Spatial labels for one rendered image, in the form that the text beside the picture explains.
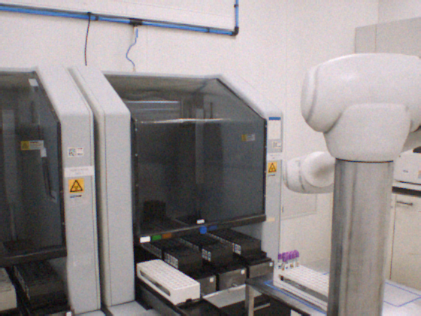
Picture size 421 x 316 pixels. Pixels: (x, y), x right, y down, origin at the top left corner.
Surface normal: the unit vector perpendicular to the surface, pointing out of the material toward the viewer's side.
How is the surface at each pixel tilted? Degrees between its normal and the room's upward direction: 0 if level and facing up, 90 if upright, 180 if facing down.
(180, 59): 90
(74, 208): 90
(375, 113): 96
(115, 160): 90
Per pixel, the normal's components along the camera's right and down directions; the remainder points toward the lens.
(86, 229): 0.56, 0.10
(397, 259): -0.83, 0.07
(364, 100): -0.10, 0.29
